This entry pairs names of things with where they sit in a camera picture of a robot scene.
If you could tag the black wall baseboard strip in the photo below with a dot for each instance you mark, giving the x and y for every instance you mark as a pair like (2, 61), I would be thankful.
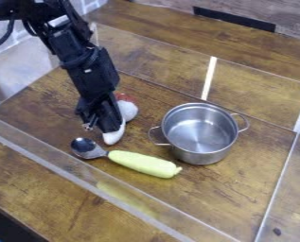
(234, 19)

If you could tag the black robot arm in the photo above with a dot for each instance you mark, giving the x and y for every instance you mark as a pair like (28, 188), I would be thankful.
(55, 23)

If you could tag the clear acrylic enclosure panel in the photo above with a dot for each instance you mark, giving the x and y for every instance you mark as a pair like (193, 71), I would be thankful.
(176, 58)

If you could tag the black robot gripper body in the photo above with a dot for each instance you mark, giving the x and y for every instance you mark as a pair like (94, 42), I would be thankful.
(95, 78)

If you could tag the stainless steel pot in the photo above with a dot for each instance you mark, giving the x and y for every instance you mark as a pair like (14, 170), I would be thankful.
(201, 132)

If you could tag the white red toy mushroom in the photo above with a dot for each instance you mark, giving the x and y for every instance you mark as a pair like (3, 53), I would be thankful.
(129, 111)

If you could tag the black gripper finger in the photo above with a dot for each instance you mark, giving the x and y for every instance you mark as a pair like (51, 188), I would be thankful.
(109, 117)

